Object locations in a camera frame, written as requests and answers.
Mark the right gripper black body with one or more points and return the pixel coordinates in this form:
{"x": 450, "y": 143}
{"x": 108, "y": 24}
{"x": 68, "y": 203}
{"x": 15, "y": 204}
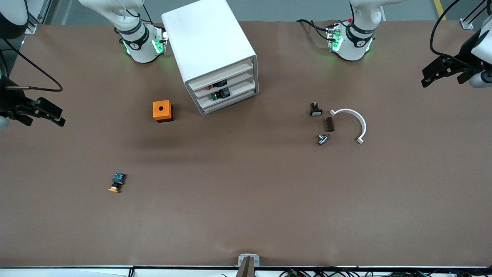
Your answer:
{"x": 8, "y": 100}

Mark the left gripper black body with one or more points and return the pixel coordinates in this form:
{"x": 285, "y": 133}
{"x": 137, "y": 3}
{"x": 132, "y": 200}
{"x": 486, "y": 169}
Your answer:
{"x": 464, "y": 57}

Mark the red mushroom push button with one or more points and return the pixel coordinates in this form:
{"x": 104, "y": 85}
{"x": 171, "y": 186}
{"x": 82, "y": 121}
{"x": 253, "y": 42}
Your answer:
{"x": 220, "y": 84}

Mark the cream plastic drawer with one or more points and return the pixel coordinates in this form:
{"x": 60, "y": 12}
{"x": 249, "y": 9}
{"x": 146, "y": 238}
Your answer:
{"x": 240, "y": 87}
{"x": 230, "y": 71}
{"x": 240, "y": 96}
{"x": 238, "y": 78}

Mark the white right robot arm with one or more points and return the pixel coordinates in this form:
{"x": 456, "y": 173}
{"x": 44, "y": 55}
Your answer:
{"x": 142, "y": 50}

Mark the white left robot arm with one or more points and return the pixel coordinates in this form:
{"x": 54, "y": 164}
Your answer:
{"x": 353, "y": 50}

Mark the orange mushroom push button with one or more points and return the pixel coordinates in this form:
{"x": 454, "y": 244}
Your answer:
{"x": 117, "y": 181}

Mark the white rectangular push button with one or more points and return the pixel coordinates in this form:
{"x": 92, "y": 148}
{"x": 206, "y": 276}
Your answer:
{"x": 316, "y": 111}

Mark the white drawer cabinet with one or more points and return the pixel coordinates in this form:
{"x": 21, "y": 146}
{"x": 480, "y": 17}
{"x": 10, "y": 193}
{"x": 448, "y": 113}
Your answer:
{"x": 207, "y": 34}

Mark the orange box with hole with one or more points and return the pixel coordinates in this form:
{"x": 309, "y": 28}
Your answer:
{"x": 166, "y": 113}

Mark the brown terminal block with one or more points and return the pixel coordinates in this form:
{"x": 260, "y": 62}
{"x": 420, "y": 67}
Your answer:
{"x": 329, "y": 124}

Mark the silver metal fitting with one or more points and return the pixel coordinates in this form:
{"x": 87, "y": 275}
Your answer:
{"x": 323, "y": 139}

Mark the aluminium frame profile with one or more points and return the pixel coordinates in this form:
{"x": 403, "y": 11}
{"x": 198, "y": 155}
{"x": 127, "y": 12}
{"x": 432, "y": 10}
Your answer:
{"x": 466, "y": 24}
{"x": 31, "y": 26}

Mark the white curved plastic bracket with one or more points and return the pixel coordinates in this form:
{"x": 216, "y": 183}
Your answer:
{"x": 363, "y": 126}

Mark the white table edge rail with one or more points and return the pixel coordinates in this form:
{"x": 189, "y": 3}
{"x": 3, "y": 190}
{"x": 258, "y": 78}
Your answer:
{"x": 57, "y": 272}

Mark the green push button switch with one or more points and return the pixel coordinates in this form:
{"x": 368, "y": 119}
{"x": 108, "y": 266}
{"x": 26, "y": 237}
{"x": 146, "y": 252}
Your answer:
{"x": 219, "y": 94}

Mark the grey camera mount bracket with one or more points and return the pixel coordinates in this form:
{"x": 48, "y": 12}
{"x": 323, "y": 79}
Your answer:
{"x": 248, "y": 260}

